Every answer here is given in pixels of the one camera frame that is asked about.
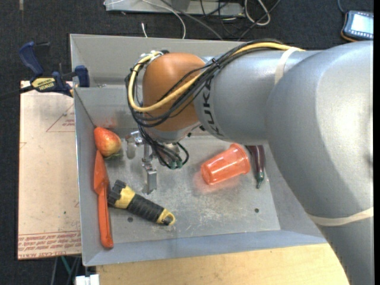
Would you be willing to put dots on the brown cardboard board red print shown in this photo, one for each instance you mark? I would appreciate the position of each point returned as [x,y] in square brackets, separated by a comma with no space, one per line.
[47,174]

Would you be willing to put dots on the yellow and black flashlight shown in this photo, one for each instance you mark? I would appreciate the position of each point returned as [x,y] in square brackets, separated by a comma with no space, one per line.
[139,203]

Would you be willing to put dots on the orange clear plastic cup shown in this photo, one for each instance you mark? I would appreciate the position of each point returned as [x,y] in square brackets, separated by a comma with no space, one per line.
[225,165]

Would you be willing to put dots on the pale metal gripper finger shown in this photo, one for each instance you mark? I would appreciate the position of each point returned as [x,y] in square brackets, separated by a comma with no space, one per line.
[131,150]
[152,181]

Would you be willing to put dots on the orange plastic toy shovel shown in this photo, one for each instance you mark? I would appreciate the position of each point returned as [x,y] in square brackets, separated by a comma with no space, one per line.
[102,206]

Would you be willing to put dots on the purple toy eggplant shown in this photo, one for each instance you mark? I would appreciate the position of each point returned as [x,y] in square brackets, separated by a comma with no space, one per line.
[259,162]

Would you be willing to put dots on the grey metal bin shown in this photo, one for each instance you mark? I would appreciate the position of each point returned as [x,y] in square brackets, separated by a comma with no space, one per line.
[207,206]

